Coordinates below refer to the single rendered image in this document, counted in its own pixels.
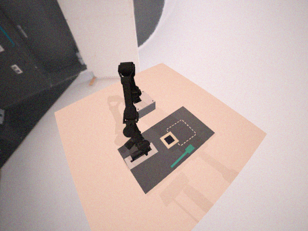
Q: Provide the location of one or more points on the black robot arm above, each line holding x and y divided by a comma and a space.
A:
131, 95

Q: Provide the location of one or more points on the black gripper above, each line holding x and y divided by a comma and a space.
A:
141, 143

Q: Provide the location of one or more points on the dark grey flat mat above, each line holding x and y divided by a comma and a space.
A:
151, 171

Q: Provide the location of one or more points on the beige square tile with black centre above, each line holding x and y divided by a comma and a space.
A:
169, 140

